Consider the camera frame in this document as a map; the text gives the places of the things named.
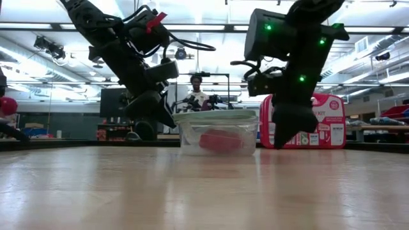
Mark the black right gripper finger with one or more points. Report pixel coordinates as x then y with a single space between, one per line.
282 139

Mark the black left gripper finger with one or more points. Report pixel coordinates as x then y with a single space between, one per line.
167 116

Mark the teal plastic container lid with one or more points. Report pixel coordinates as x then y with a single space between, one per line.
217 115

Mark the red elastic bandage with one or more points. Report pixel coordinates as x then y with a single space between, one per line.
220 140

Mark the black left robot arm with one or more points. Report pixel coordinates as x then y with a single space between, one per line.
105 38

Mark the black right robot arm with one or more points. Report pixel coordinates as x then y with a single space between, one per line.
303 35

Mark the black tower fan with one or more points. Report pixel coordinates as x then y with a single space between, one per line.
145 131

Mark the person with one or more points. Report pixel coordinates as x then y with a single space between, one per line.
196 92
8 107

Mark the low black shelf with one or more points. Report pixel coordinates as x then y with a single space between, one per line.
112 131

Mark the red first aid kit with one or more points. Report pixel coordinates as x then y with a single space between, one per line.
332 127

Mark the cluttered side table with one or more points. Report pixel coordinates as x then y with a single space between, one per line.
377 127

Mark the white ceiling air vent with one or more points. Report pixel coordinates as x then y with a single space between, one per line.
362 45

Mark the red and blue bundle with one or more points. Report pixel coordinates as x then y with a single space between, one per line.
396 112

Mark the black ceiling speaker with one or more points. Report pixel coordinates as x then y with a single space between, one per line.
382 56

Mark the black ceiling-mounted device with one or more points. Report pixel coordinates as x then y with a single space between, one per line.
49 48

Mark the blue storage bin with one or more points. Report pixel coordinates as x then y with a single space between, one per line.
35 132

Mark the brown cardboard box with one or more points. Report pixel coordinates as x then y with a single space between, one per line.
33 125

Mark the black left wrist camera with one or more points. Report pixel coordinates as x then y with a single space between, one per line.
163 72

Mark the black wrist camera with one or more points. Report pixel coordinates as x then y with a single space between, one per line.
265 83
163 72

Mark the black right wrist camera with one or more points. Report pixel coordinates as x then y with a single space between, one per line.
265 83

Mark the black ceiling-mounted camera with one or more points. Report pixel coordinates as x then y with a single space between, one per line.
180 53

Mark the black aluminium table frame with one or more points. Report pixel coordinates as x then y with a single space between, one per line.
48 145

